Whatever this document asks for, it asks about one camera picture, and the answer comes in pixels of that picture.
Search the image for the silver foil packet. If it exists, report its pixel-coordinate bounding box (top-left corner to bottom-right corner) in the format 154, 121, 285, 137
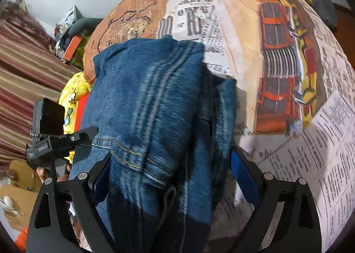
54, 4, 84, 51

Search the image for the printed blanket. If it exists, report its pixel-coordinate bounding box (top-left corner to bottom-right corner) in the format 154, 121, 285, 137
83, 0, 355, 253

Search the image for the cardboard box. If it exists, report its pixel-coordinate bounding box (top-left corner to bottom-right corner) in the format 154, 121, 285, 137
0, 160, 43, 232

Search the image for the yellow cartoon print garment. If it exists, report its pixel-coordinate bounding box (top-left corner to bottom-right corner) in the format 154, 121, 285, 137
58, 71, 93, 135

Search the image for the red garment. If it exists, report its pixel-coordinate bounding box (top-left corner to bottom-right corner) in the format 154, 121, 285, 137
74, 93, 91, 132

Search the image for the orange red box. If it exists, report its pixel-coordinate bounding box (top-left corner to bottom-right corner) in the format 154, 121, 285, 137
63, 35, 84, 62

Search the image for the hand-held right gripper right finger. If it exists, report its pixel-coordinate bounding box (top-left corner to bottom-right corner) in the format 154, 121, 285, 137
230, 145, 323, 253

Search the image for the striped curtain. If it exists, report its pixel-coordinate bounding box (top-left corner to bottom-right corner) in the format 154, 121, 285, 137
0, 1, 81, 165

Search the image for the blue denim jacket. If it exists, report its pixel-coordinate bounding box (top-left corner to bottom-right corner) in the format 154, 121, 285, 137
68, 35, 238, 253

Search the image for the green cloth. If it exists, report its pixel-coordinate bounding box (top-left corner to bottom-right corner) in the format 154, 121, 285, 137
71, 45, 85, 68

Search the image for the person's left hand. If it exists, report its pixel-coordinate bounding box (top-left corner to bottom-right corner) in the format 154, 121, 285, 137
36, 165, 70, 185

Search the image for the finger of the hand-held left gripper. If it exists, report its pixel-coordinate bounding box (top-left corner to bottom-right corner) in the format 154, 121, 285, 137
56, 127, 99, 148

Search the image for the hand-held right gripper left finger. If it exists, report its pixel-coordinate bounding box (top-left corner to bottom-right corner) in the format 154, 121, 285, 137
26, 152, 117, 253

